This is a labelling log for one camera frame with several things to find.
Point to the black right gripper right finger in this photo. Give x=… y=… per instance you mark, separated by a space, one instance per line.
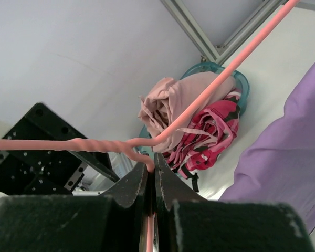
x=185 y=221

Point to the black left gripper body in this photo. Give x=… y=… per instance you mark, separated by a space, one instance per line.
x=47 y=172

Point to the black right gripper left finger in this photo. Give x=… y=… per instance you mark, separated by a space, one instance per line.
x=112 y=221

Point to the pink wire hanger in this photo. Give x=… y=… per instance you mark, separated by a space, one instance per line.
x=126 y=147

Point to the purple trousers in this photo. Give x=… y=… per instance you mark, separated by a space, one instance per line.
x=280 y=165

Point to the pink camouflage trousers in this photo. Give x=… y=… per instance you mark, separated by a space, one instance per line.
x=209 y=133

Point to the teal plastic laundry basket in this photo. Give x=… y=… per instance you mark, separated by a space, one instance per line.
x=241 y=82

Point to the pale pink garment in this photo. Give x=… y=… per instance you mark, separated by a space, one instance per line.
x=170 y=97

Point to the left aluminium frame post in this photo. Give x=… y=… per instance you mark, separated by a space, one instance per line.
x=221 y=29

